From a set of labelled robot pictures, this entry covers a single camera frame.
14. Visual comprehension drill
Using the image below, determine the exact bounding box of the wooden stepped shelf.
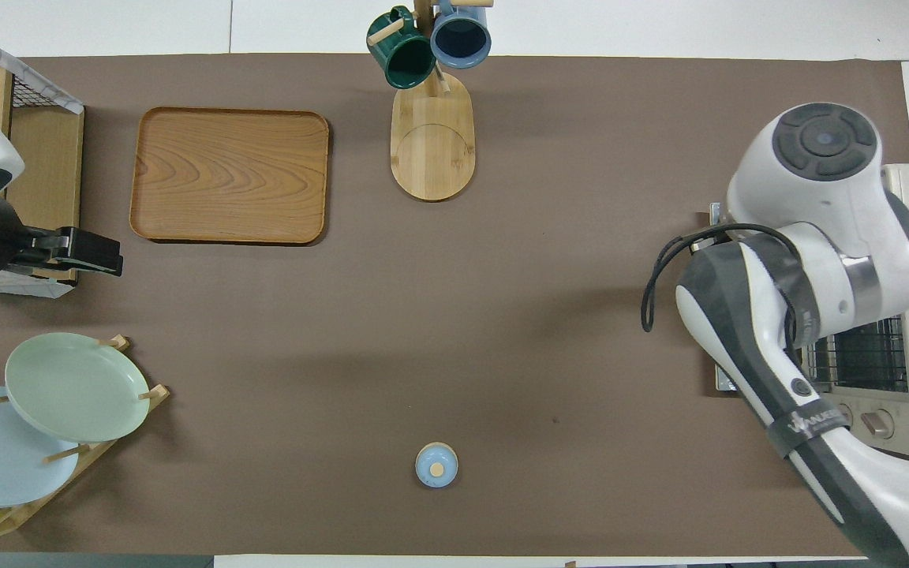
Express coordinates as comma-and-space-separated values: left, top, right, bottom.
0, 59, 84, 283

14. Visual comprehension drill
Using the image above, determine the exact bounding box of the pale green plate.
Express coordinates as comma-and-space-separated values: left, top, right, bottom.
5, 332, 151, 443

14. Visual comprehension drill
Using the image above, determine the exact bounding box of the wooden plate rack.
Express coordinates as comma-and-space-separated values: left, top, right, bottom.
0, 334, 170, 540

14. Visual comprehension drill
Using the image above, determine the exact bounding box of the white grey patterned cloth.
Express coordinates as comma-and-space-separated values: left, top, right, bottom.
0, 17, 84, 115

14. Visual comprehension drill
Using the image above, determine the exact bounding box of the wooden serving tray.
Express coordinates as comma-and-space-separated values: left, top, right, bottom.
129, 107, 330, 245

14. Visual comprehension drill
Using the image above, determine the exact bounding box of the wooden mug tree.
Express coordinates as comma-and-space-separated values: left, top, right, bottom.
368, 0, 495, 203

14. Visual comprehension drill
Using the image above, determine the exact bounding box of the dark green mug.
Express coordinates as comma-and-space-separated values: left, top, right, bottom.
366, 6, 437, 90

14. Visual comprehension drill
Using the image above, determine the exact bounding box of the brown table mat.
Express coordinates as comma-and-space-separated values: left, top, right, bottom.
0, 53, 909, 557

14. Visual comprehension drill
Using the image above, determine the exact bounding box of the blue mug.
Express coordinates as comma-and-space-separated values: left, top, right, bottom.
430, 4, 492, 69

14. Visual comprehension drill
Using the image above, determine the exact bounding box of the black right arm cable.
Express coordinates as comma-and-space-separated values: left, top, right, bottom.
642, 223, 799, 348

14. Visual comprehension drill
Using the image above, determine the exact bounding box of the metal oven wire rack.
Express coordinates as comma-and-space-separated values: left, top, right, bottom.
806, 316, 909, 393

